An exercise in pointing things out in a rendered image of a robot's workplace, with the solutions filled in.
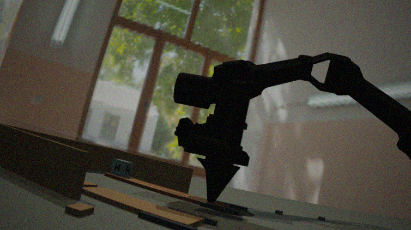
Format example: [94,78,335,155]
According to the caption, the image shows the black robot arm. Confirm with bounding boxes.
[173,52,411,160]

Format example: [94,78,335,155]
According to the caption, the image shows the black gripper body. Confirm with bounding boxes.
[183,109,250,167]

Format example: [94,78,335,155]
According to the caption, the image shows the small brown flat block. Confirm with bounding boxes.
[65,203,95,217]

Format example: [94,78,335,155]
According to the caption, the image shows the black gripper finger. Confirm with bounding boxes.
[214,166,240,202]
[197,158,235,203]

